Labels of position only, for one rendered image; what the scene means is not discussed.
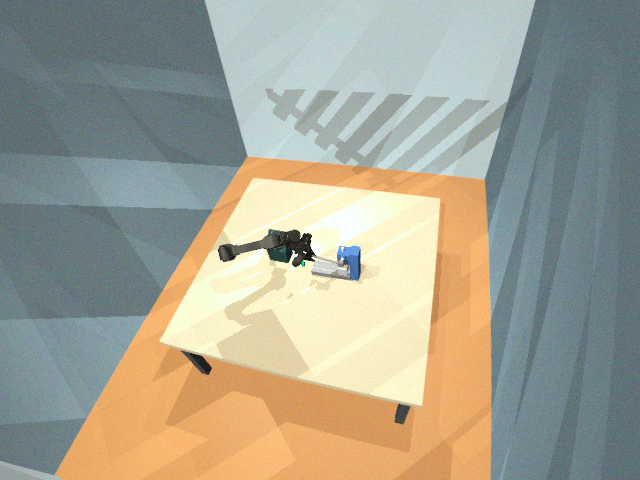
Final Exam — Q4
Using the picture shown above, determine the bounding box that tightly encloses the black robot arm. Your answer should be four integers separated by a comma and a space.
217, 229, 312, 263

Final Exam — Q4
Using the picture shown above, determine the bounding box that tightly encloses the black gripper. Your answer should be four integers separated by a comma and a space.
287, 233, 316, 268

